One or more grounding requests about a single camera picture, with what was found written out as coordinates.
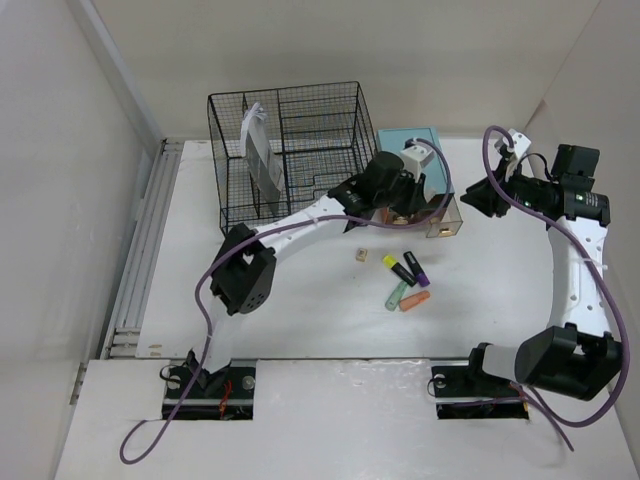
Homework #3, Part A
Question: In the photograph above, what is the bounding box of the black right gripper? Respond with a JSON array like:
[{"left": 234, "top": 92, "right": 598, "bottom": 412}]
[{"left": 459, "top": 156, "right": 557, "bottom": 217}]

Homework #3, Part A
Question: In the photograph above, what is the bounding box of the clear drawer with gold knob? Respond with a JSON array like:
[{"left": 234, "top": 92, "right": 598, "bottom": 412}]
[{"left": 425, "top": 188, "right": 463, "bottom": 238}]

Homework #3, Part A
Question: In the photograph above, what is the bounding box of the yellow highlighter marker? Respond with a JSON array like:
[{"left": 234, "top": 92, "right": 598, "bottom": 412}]
[{"left": 382, "top": 255, "right": 416, "bottom": 287}]

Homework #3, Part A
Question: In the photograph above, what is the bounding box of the beige eraser with barcode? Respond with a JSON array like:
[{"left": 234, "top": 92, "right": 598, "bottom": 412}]
[{"left": 355, "top": 248, "right": 368, "bottom": 262}]

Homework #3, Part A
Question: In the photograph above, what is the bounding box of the purple highlighter marker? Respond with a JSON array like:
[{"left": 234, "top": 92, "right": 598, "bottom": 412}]
[{"left": 403, "top": 251, "right": 430, "bottom": 288}]

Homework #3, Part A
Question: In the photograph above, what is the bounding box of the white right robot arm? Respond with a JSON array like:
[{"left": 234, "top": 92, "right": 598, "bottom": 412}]
[{"left": 463, "top": 144, "right": 622, "bottom": 401}]

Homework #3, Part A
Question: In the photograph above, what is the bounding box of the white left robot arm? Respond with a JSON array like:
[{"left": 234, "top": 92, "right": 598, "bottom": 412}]
[{"left": 209, "top": 144, "right": 437, "bottom": 317}]

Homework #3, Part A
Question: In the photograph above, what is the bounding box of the blue orange drawer box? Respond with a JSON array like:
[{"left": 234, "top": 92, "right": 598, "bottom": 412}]
[{"left": 376, "top": 126, "right": 447, "bottom": 223}]

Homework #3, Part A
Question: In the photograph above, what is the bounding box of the green correction tape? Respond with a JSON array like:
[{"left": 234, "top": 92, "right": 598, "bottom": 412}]
[{"left": 385, "top": 281, "right": 409, "bottom": 312}]

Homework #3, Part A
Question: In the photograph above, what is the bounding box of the orange correction tape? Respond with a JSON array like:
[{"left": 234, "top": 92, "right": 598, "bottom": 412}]
[{"left": 398, "top": 290, "right": 431, "bottom": 312}]

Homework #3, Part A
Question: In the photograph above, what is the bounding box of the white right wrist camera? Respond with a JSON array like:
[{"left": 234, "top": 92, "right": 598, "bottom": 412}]
[{"left": 494, "top": 128, "right": 532, "bottom": 178}]

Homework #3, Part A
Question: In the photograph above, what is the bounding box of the black wire mesh desk organizer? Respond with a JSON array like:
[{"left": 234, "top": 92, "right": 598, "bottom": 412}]
[{"left": 207, "top": 81, "right": 377, "bottom": 232}]

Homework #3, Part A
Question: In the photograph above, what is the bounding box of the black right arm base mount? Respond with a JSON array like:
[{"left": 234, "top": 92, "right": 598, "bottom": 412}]
[{"left": 428, "top": 363, "right": 529, "bottom": 420}]

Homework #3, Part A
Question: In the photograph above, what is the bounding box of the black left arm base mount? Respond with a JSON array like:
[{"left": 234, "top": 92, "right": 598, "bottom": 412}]
[{"left": 159, "top": 360, "right": 257, "bottom": 421}]

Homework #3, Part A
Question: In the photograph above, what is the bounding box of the aluminium rail frame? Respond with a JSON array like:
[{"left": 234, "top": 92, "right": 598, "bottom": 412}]
[{"left": 96, "top": 139, "right": 184, "bottom": 360}]

